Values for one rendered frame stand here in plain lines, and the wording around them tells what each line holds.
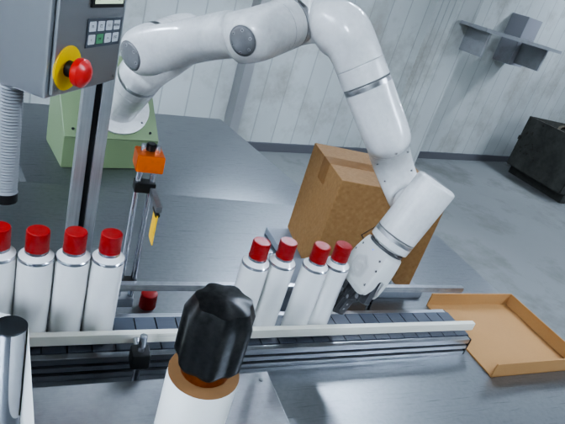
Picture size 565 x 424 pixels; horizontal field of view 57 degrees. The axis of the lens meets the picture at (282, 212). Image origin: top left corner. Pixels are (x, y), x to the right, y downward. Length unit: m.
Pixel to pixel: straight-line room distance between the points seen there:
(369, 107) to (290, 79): 3.60
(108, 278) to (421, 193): 0.57
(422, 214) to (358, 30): 0.35
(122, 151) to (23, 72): 0.93
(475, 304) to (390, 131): 0.75
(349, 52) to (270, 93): 3.54
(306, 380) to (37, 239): 0.56
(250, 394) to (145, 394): 0.17
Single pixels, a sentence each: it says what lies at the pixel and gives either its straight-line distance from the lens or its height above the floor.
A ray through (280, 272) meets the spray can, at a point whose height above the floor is 1.03.
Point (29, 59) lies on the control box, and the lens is 0.75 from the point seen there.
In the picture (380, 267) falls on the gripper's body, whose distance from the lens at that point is 1.02.
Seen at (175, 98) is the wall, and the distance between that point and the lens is 4.09.
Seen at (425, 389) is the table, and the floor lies 0.83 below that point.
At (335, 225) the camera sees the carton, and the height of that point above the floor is 1.00.
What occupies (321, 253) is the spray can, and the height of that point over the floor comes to 1.08.
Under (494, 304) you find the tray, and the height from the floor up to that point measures 0.83.
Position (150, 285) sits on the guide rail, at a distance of 0.96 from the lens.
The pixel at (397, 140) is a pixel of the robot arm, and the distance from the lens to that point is 0.97.
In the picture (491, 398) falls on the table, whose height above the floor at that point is 0.83.
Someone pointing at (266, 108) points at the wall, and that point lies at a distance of 4.51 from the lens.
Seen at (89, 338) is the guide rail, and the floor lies 0.91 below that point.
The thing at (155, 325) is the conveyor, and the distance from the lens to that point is 1.02.
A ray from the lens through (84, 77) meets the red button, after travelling 0.74.
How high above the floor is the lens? 1.53
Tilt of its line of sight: 25 degrees down
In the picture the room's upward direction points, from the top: 18 degrees clockwise
